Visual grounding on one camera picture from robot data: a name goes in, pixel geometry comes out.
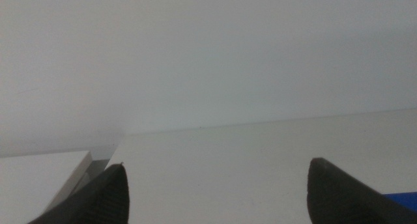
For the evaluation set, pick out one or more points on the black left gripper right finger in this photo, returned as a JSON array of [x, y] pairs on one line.
[[335, 198]]

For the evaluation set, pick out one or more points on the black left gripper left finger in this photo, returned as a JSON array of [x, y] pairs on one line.
[[104, 198]]

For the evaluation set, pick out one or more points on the blue rectangular mat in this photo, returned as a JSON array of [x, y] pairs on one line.
[[405, 200]]

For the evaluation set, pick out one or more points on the white side table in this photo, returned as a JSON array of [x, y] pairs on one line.
[[36, 181]]

